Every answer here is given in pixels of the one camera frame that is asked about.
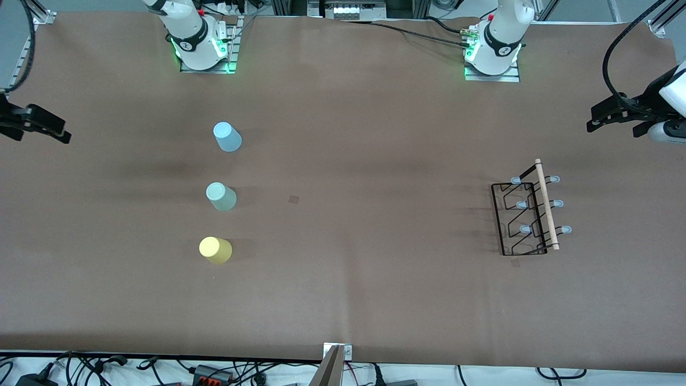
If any black wire cup holder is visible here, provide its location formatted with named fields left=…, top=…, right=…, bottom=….
left=491, top=159, right=572, bottom=256

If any pale green plastic cup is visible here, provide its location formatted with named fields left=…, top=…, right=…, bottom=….
left=206, top=182, right=237, bottom=212

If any yellow plastic cup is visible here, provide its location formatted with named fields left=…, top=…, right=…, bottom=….
left=199, top=236, right=233, bottom=265

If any light blue plastic cup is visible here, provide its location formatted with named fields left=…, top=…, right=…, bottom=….
left=213, top=122, right=242, bottom=153

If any grey box with white sockets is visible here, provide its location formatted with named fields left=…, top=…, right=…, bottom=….
left=308, top=0, right=386, bottom=21

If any orange and black connector block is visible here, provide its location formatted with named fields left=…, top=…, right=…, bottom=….
left=192, top=365, right=234, bottom=384

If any brown paper table cover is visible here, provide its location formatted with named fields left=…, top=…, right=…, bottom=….
left=0, top=11, right=686, bottom=372

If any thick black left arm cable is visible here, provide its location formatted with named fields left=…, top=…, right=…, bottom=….
left=602, top=0, right=686, bottom=108

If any perforated metal rail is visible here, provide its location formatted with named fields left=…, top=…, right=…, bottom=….
left=5, top=24, right=41, bottom=94

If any aluminium frame profile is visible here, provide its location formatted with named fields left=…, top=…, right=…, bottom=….
left=647, top=0, right=686, bottom=36
left=21, top=0, right=57, bottom=25

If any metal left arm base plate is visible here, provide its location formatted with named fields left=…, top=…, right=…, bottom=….
left=464, top=24, right=521, bottom=83

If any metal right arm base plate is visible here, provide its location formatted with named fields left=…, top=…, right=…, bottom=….
left=180, top=16, right=238, bottom=75

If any thin black cable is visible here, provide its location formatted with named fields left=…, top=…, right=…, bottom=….
left=343, top=19, right=475, bottom=49

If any black cable loop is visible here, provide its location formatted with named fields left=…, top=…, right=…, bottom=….
left=536, top=367, right=587, bottom=379

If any white metal bracket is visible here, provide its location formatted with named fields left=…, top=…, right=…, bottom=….
left=323, top=343, right=353, bottom=361

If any grey camera mount pole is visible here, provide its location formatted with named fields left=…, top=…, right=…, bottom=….
left=309, top=345, right=345, bottom=386

